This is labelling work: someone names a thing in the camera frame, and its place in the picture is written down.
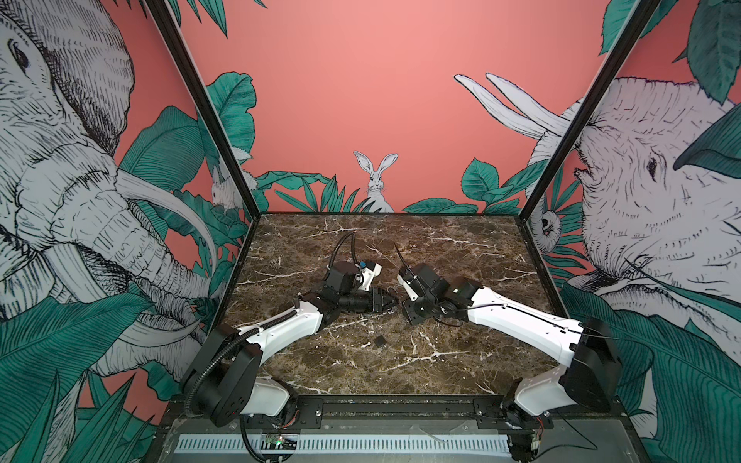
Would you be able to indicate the small green circuit board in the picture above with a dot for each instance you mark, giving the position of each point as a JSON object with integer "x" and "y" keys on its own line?
{"x": 279, "y": 443}

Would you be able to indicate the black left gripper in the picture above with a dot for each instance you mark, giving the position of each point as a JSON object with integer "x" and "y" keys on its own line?
{"x": 375, "y": 300}

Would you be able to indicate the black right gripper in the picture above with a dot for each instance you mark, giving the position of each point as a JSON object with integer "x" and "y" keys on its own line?
{"x": 410, "y": 313}

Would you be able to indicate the black corner frame post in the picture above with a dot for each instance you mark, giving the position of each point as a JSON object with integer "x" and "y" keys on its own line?
{"x": 169, "y": 30}
{"x": 639, "y": 17}

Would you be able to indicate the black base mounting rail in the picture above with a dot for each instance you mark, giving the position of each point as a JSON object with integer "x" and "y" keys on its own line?
{"x": 487, "y": 411}

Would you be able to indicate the black corner frame post left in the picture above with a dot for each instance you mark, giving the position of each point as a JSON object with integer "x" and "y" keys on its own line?
{"x": 169, "y": 30}

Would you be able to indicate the black corner frame post right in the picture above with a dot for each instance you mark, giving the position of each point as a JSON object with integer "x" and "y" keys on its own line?
{"x": 639, "y": 17}

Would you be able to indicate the white perforated strip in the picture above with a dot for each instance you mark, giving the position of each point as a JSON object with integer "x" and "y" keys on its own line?
{"x": 349, "y": 444}

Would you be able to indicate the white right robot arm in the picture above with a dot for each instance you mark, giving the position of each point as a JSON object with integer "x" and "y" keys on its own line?
{"x": 589, "y": 367}

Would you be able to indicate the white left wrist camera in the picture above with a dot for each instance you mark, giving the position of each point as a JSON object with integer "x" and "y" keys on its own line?
{"x": 367, "y": 272}

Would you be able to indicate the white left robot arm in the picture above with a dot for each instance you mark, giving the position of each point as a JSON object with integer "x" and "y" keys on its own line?
{"x": 222, "y": 381}

